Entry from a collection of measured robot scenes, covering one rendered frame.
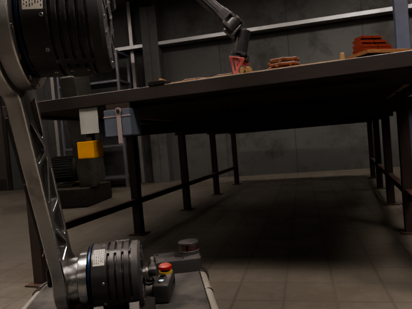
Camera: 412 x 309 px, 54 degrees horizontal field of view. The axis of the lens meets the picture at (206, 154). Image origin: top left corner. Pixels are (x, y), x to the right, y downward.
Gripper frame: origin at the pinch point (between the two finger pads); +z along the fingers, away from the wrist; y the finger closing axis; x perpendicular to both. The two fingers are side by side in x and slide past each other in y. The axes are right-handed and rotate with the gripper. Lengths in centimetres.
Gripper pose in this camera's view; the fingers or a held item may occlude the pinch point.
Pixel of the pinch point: (237, 73)
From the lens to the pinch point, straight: 187.3
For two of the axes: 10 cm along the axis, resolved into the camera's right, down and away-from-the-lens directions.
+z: -1.6, 9.8, 0.8
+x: -9.5, -1.7, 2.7
